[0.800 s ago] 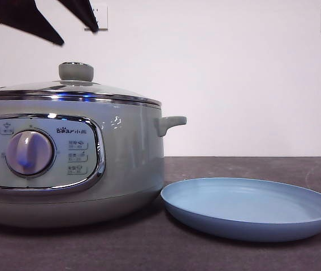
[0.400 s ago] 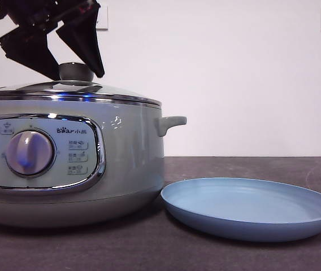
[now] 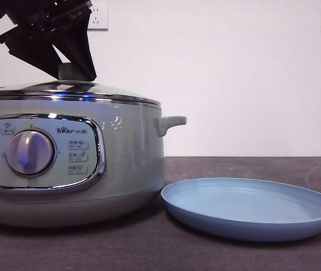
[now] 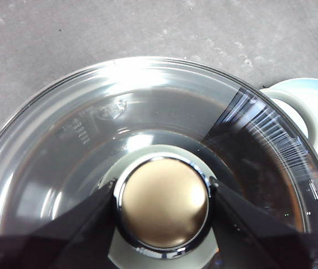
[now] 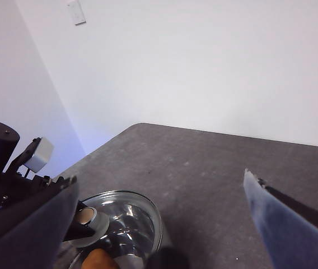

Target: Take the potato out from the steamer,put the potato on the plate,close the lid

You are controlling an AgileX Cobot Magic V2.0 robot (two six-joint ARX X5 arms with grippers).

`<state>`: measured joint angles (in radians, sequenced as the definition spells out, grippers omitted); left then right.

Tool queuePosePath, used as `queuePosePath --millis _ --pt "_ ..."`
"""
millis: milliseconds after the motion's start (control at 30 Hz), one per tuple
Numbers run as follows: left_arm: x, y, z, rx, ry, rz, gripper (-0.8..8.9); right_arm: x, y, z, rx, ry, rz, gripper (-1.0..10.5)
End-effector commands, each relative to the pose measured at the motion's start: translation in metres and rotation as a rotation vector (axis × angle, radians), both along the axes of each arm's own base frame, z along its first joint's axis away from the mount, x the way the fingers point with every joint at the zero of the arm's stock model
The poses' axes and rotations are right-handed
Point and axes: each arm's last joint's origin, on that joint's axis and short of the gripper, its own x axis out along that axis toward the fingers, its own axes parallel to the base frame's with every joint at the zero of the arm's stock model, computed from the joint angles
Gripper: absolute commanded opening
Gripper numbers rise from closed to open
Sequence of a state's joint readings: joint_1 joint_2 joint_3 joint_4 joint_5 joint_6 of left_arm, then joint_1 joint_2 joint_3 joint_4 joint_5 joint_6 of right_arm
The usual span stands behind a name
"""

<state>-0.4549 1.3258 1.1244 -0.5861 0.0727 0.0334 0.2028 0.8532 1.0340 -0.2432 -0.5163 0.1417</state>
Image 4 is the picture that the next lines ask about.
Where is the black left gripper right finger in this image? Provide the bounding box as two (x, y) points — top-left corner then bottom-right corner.
(209, 178), (318, 269)

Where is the glass lid with gold knob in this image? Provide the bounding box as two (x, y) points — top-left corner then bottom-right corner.
(0, 55), (318, 269)

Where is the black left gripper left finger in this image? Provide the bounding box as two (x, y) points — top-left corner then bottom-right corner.
(0, 179), (118, 269)

